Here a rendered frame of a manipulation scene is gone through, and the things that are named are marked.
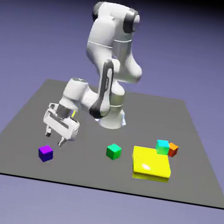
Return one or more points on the small purple cube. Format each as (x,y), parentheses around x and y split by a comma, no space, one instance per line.
(45,153)

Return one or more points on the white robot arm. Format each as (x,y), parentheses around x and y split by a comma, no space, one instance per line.
(105,47)

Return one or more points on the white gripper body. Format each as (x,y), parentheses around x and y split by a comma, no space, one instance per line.
(61,125)

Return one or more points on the small cyan cube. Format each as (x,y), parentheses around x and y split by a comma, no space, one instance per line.
(162,146)

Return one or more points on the small green cube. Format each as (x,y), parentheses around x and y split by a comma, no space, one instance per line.
(113,151)

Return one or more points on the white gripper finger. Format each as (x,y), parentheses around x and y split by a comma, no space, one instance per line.
(48,130)
(61,141)

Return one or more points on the small orange cube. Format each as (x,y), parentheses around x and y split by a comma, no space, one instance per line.
(173,149)

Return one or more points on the large yellow box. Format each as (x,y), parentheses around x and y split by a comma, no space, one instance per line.
(150,162)

